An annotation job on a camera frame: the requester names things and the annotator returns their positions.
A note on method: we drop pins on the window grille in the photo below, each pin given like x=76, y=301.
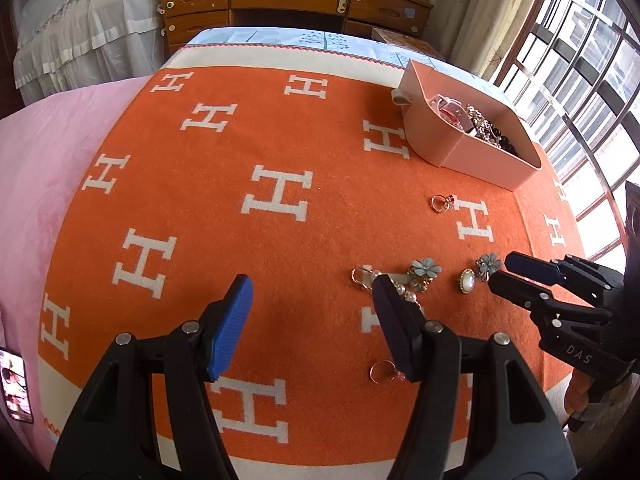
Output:
x=590, y=60

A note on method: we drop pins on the person's right hand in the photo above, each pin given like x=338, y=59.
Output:
x=577, y=392

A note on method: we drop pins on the pink band smartwatch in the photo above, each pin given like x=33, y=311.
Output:
x=452, y=107

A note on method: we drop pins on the blue flower earring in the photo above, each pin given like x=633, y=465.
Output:
x=425, y=266
x=488, y=261

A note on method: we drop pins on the white drawer lock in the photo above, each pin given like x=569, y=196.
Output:
x=342, y=5

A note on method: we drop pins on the smartphone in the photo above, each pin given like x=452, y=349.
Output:
x=15, y=385

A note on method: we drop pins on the round pearl brooch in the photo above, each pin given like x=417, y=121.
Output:
x=468, y=281

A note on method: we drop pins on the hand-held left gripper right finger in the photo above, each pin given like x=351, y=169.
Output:
x=397, y=330

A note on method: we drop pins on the beige curtain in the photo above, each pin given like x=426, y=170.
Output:
x=480, y=10

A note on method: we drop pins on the gold pearl brooch pin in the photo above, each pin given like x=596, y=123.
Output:
x=401, y=288

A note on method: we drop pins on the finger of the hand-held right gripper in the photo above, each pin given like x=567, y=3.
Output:
x=530, y=266
x=520, y=291

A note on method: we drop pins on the orange patterned blanket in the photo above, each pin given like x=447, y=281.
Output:
x=300, y=210

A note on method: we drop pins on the pink bedspread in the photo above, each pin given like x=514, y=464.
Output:
x=45, y=170

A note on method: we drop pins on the rhinestone hair comb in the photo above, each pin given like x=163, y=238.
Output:
x=482, y=122

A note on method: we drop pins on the white lace cover cloth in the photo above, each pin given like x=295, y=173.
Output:
x=90, y=20

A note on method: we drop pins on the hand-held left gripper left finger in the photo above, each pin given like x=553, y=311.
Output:
x=232, y=325

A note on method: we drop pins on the pink jewelry tray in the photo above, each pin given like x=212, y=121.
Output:
x=475, y=160

